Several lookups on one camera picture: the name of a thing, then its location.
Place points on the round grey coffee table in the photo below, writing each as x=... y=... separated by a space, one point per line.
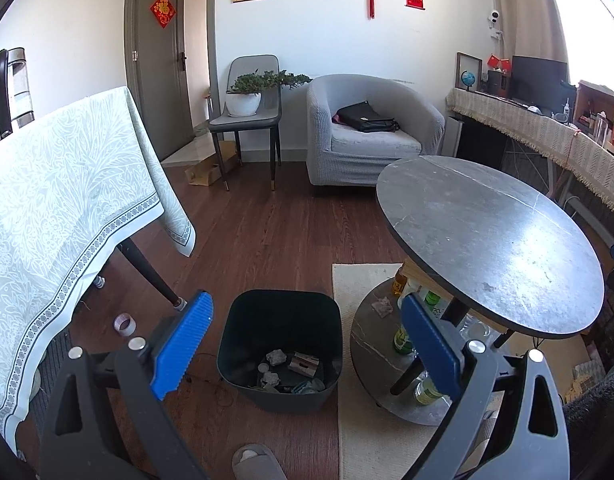
x=496 y=246

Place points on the grey dining chair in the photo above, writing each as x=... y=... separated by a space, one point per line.
x=257 y=110

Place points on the potted green plant white pot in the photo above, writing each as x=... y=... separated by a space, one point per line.
x=246 y=91

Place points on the small blue globe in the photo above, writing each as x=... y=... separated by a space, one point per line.
x=467 y=79

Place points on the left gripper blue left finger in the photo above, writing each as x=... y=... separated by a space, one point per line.
x=174 y=351

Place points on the black computer monitor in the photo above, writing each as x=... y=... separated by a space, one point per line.
x=539 y=82

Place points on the dark dining table leg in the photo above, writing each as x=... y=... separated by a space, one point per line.
x=135 y=257

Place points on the wooden picture frame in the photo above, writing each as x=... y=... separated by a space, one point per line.
x=466 y=61

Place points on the black trash bin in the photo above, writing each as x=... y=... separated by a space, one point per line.
x=282 y=349

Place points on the beige fringed desk cloth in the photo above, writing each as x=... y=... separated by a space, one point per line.
x=572 y=150

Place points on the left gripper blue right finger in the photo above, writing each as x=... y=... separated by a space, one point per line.
x=438 y=345

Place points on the beige floor rug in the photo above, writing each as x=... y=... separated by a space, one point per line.
x=373 y=444

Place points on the flat cardboard box on floor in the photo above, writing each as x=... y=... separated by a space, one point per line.
x=207 y=172

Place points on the glass kettle black handle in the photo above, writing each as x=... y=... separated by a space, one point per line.
x=16 y=110

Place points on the grey slipper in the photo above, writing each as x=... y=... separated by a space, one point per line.
x=256 y=462

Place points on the black handbag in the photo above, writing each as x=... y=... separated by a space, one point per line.
x=363 y=118

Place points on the wooden desk shelf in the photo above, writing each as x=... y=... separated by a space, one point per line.
x=593 y=113

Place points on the white tape roll on floor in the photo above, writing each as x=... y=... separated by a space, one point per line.
x=124 y=325

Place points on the white security camera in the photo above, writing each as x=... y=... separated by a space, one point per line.
x=495 y=31

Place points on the grey door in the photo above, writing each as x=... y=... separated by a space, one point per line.
x=156 y=66

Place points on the red fu door sticker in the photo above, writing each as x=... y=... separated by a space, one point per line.
x=164 y=12

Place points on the grey armchair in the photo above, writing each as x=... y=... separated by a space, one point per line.
x=338 y=155

